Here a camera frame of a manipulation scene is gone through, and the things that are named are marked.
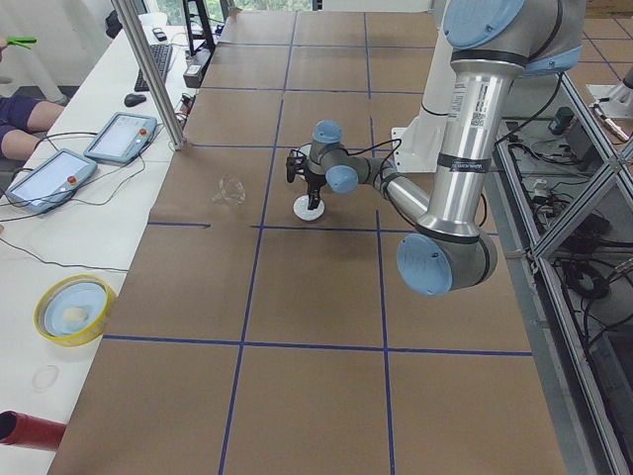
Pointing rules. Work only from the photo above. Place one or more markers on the far teach pendant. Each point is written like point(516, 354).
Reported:
point(122, 139)

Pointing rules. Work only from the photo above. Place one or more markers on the near teach pendant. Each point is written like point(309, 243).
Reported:
point(52, 183)

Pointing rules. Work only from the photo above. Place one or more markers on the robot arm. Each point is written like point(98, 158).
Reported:
point(492, 43)

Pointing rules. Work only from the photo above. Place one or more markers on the aluminium frame post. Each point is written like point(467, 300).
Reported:
point(128, 16)

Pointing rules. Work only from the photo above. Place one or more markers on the teach pendant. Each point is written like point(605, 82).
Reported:
point(122, 139)
point(52, 183)

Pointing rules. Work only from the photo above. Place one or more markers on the yellow rimmed bowl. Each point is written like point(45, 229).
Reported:
point(75, 310)

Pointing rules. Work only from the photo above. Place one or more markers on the black computer mouse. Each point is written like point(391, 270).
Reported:
point(134, 99)

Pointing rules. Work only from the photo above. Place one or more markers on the red cylinder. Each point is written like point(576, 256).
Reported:
point(30, 432)

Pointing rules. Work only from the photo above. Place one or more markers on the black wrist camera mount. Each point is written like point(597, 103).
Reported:
point(295, 165)

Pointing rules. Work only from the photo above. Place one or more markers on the white mug lid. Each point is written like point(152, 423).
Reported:
point(304, 213)

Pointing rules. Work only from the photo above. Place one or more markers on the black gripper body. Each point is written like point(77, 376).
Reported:
point(313, 179)

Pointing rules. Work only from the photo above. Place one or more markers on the brown paper table cover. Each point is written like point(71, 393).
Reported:
point(245, 341)

